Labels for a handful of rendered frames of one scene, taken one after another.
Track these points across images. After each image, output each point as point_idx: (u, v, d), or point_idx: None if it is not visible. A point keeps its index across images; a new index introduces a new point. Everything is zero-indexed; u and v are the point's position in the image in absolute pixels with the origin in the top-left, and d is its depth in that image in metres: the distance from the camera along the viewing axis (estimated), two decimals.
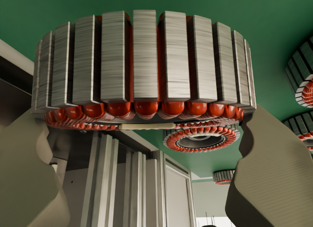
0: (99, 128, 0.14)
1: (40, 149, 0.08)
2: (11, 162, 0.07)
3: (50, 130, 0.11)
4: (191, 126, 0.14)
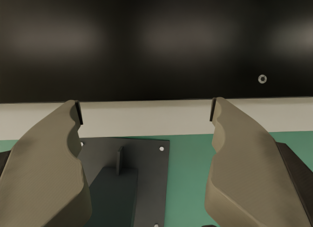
0: None
1: (71, 141, 0.08)
2: (45, 151, 0.07)
3: (81, 124, 0.11)
4: None
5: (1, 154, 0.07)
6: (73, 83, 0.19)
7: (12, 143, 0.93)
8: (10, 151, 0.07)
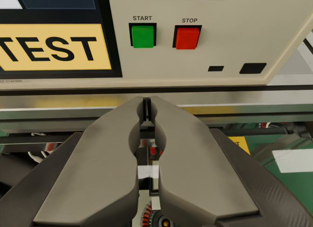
0: None
1: (132, 136, 0.09)
2: (109, 141, 0.08)
3: (144, 120, 0.12)
4: None
5: (75, 134, 0.08)
6: None
7: None
8: (82, 133, 0.08)
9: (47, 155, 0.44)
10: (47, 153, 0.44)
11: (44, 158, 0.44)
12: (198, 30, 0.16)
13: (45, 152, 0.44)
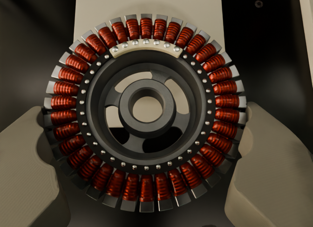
0: (207, 43, 0.11)
1: (41, 149, 0.08)
2: (12, 162, 0.07)
3: (50, 130, 0.11)
4: (86, 40, 0.11)
5: None
6: None
7: None
8: None
9: None
10: None
11: None
12: None
13: None
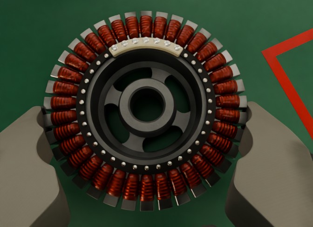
0: (208, 42, 0.11)
1: (41, 149, 0.08)
2: (12, 162, 0.07)
3: (50, 130, 0.11)
4: (85, 39, 0.11)
5: None
6: None
7: None
8: None
9: None
10: None
11: None
12: None
13: None
